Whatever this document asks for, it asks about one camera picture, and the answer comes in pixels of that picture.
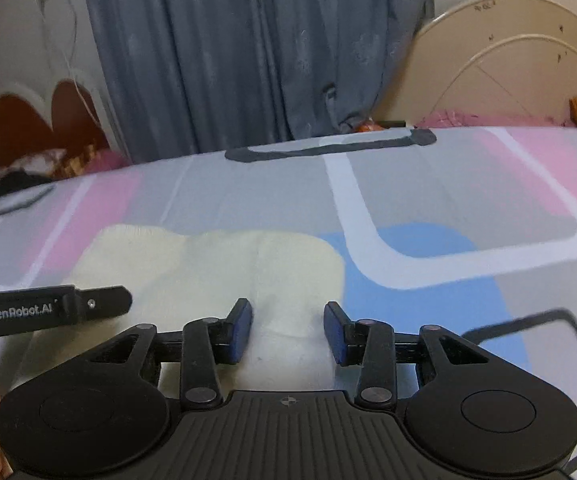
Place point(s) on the striped pillow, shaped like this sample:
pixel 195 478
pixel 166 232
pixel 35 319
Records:
pixel 43 167

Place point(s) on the pastel patterned bedsheet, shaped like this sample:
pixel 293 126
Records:
pixel 443 190

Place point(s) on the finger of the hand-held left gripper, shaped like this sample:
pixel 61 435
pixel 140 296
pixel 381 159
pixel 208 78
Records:
pixel 106 301

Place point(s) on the grey-blue curtain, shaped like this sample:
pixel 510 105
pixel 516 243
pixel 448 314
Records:
pixel 248 50

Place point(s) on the pink ruffled cloth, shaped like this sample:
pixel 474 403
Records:
pixel 468 119

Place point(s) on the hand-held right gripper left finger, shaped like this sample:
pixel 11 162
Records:
pixel 241 332

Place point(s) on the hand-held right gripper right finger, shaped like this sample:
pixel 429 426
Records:
pixel 333 332

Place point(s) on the red scalloped headboard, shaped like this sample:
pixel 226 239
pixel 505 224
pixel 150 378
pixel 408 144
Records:
pixel 33 120

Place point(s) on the cream small garment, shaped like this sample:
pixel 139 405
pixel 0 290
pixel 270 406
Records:
pixel 208 270

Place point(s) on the small orange object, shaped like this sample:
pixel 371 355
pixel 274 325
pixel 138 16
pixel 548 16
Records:
pixel 366 126

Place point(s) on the cream round headboard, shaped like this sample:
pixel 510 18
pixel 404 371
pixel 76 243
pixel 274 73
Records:
pixel 493 60

